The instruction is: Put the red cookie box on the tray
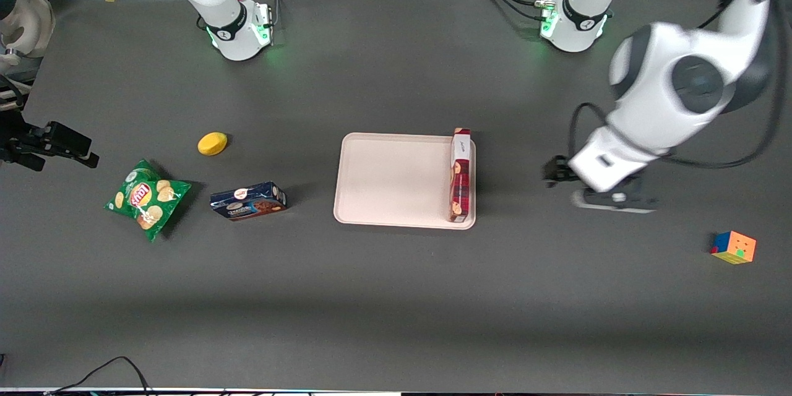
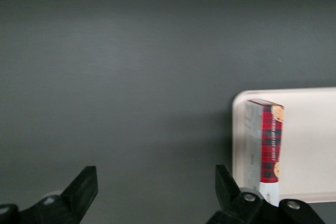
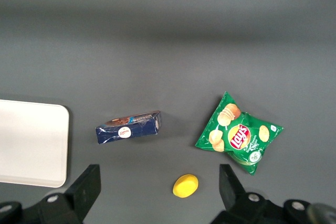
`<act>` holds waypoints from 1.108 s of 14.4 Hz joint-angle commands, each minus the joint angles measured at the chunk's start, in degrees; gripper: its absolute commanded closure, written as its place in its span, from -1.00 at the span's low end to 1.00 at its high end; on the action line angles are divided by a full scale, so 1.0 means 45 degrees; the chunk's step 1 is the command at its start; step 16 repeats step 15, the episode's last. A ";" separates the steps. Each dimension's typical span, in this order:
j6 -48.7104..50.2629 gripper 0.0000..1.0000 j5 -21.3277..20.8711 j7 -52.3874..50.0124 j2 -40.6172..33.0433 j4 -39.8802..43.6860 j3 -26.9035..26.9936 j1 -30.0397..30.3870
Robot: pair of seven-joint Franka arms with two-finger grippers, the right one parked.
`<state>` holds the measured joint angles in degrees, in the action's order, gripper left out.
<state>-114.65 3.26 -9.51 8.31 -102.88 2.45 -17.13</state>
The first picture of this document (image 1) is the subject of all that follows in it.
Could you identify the long red cookie box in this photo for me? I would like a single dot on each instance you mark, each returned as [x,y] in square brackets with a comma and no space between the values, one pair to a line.
[460,179]

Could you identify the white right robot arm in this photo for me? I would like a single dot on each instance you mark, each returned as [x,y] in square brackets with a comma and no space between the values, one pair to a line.
[229,25]

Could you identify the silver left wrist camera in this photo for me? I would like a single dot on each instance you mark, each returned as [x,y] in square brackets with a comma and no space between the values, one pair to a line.
[619,201]

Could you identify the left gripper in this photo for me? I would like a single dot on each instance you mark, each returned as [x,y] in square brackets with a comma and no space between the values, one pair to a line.
[556,171]

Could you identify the yellow lemon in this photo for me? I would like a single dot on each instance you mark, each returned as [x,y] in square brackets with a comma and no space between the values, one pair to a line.
[212,143]

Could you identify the pale pink plastic tray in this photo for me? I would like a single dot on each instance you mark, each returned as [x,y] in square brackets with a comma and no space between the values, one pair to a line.
[396,180]

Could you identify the dark blue cookie box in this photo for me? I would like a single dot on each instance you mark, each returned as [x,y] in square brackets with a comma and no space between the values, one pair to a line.
[249,201]

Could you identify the colourful puzzle cube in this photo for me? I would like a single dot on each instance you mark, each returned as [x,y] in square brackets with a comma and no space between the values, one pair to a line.
[734,247]

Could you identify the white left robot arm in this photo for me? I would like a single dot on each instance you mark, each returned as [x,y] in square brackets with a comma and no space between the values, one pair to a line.
[662,93]

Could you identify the green chips bag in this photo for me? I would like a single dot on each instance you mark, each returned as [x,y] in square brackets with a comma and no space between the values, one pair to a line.
[147,198]

